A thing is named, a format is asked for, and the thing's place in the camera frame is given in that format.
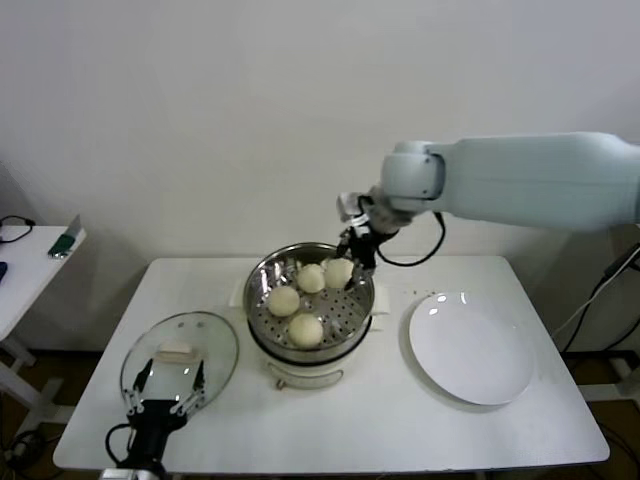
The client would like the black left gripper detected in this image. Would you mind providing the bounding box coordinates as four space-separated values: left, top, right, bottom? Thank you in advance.
124 357 206 467

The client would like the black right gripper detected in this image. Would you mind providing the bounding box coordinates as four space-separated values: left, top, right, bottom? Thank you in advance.
337 227 381 292

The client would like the white steamed baozi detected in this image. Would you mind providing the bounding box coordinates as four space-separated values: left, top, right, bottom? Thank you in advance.
323 258 355 290
268 286 301 318
297 263 326 294
288 313 325 350

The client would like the round glass pot lid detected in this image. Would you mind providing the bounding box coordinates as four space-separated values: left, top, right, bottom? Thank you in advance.
119 310 240 416

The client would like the perforated steel steamer basket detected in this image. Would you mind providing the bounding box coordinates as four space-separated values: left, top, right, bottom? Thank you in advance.
244 242 376 352

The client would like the white electric cooking pot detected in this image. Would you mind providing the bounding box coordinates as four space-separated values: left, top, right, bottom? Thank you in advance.
228 277 391 391

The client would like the white round plate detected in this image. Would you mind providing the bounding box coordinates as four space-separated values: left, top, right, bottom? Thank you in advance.
408 292 535 406

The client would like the green and silver tool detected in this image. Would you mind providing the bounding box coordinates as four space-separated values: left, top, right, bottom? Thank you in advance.
48 214 83 260

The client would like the white side table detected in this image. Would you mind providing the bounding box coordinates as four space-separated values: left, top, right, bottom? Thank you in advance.
0 225 87 436

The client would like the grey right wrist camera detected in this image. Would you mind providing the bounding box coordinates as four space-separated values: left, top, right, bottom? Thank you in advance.
335 192 369 222

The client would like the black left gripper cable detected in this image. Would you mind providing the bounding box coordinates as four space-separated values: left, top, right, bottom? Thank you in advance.
105 423 136 469

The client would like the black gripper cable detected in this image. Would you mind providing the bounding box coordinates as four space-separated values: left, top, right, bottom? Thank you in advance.
372 212 446 267
105 423 136 469

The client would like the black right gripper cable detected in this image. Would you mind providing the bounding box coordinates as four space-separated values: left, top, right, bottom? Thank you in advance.
372 212 446 267

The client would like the black floor cable with plug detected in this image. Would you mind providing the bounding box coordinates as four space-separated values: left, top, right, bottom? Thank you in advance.
0 429 51 474

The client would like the black cable on side table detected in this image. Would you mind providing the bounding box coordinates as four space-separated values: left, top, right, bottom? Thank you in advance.
0 215 35 245

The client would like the white cable with black plug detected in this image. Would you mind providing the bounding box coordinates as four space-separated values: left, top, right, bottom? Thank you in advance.
557 242 640 339

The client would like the black hanging cable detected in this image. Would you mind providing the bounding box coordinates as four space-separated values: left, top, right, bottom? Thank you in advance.
562 279 640 354

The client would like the white table foot frame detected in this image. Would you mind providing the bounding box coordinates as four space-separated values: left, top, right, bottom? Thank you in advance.
574 349 640 404

